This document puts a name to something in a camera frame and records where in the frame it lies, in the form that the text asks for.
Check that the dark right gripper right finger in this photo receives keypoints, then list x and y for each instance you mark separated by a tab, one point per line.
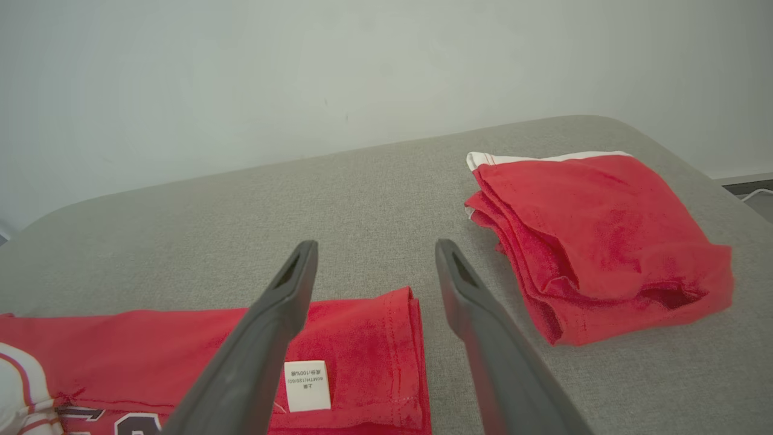
501	374

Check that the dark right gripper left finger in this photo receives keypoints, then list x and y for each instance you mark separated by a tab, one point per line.
253	356

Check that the red white basketball jersey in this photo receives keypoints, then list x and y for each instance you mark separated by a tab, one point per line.
121	356

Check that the red basketball shorts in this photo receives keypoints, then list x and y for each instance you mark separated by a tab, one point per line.
598	241

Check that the white wall baseboard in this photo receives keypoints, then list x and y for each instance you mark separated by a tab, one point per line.
743	179

